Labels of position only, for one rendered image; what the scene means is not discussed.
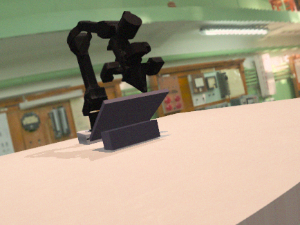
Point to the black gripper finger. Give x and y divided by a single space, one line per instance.
131 77
142 74

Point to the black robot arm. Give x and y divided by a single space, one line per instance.
118 32

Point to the grey switch panel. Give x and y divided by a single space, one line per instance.
125 121

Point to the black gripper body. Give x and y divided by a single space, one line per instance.
117 67

